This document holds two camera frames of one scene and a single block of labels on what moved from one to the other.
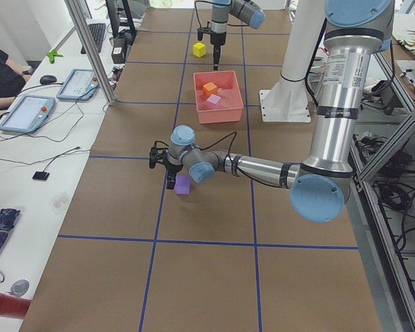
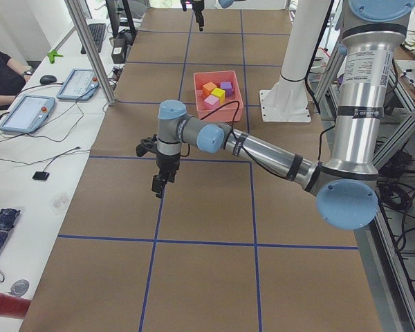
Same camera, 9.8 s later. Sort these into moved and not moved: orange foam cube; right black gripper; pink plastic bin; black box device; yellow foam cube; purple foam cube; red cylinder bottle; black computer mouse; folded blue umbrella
Moved: purple foam cube; right black gripper; yellow foam cube
Not moved: folded blue umbrella; black computer mouse; red cylinder bottle; orange foam cube; black box device; pink plastic bin
